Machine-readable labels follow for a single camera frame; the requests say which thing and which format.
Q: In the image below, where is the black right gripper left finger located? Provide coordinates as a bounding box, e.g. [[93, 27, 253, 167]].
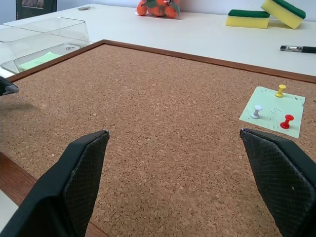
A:
[[0, 129, 110, 237]]

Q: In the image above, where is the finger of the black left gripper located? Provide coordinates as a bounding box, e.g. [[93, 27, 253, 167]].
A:
[[0, 76, 19, 96]]

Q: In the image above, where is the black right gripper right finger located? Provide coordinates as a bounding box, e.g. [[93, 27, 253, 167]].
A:
[[239, 128, 316, 237]]

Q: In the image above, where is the light green note in container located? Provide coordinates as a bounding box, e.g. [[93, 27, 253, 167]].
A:
[[18, 51, 62, 71]]

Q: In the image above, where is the red push pin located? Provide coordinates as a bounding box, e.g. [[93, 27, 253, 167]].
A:
[[280, 114, 294, 129]]

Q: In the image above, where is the light green paper note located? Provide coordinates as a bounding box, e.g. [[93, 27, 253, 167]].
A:
[[238, 86, 306, 139]]

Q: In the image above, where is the white push pin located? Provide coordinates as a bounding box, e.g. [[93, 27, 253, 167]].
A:
[[250, 105, 263, 119]]

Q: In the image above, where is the yellow push pin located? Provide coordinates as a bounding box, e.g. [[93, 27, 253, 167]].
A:
[[275, 84, 287, 98]]

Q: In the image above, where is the clear plastic container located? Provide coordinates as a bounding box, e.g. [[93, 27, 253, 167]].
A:
[[0, 16, 90, 74]]

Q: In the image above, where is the dark framed poster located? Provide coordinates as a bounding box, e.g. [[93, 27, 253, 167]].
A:
[[15, 0, 58, 20]]

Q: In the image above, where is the black silver pen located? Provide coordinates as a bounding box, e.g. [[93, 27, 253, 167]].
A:
[[280, 44, 316, 54]]

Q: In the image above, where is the yellow green sponge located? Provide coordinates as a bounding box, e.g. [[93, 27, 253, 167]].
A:
[[225, 9, 271, 29], [261, 0, 307, 30]]

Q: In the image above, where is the bag of oranges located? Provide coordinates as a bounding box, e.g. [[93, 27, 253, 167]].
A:
[[136, 0, 181, 19]]

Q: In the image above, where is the cork board with wooden frame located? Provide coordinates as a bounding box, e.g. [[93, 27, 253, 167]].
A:
[[0, 39, 316, 237]]

